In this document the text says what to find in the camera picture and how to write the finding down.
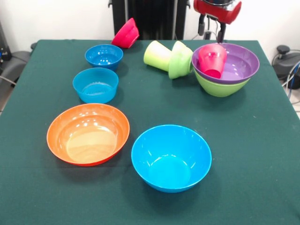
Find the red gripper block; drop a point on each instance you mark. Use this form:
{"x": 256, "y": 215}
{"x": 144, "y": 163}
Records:
{"x": 218, "y": 12}

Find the red plastic cup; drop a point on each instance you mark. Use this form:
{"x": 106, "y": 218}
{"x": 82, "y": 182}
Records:
{"x": 212, "y": 59}

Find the purple plastic bowl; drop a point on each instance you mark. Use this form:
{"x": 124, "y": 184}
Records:
{"x": 243, "y": 63}

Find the small ribbed green bowl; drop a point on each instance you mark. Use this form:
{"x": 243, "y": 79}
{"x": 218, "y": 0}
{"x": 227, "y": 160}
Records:
{"x": 179, "y": 64}

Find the green plastic cup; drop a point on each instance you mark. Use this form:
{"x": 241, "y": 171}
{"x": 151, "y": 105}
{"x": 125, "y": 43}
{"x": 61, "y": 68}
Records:
{"x": 155, "y": 56}

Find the pink plastic bowl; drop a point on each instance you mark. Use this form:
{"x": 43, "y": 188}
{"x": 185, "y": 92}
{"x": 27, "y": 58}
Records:
{"x": 125, "y": 35}

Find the large green bowl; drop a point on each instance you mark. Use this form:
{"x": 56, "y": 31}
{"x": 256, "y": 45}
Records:
{"x": 222, "y": 90}

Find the dark blue bowl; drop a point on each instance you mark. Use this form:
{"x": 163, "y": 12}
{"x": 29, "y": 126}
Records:
{"x": 104, "y": 57}

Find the ribbed light blue bowl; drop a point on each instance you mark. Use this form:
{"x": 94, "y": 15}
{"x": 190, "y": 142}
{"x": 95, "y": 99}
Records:
{"x": 93, "y": 91}

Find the large light blue bowl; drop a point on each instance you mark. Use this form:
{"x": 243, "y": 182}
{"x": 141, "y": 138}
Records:
{"x": 171, "y": 168}

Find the orange plastic bowl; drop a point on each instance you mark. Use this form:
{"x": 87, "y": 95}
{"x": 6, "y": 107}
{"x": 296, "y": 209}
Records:
{"x": 89, "y": 143}

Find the dark green table cloth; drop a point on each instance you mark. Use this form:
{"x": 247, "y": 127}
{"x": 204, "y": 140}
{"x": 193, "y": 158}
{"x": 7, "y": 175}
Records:
{"x": 234, "y": 199}

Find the black box device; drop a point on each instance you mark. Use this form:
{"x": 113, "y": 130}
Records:
{"x": 4, "y": 47}

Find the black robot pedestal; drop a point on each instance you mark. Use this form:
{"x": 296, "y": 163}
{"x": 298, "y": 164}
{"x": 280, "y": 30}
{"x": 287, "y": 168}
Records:
{"x": 154, "y": 21}

